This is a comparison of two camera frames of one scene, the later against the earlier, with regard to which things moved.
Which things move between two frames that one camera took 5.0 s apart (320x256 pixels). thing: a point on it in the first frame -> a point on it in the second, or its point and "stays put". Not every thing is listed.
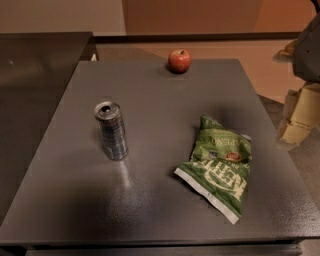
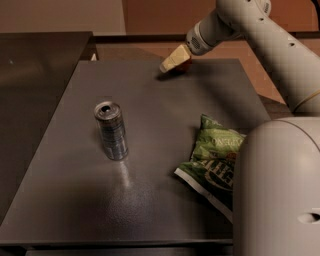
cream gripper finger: [303, 114] -> [204, 35]
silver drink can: [111, 121] stays put
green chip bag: [218, 170] stays put
